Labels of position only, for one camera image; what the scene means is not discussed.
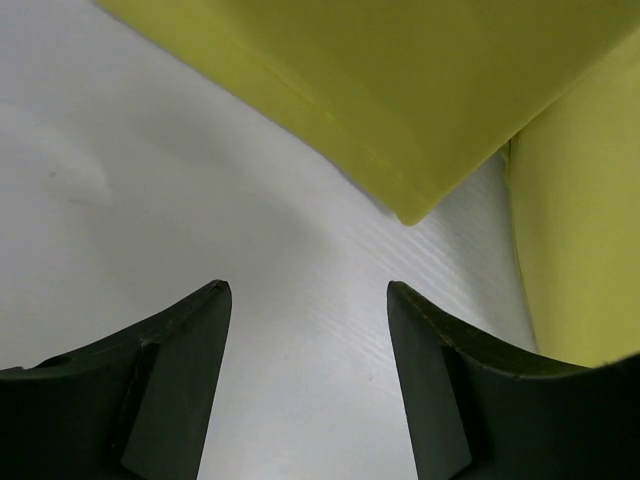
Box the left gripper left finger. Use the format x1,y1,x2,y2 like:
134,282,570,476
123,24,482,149
1,280,232,479

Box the yellow trousers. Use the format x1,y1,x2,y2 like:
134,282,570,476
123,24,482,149
103,1,639,367

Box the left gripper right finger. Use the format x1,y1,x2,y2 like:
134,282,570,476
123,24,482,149
387,281,639,479

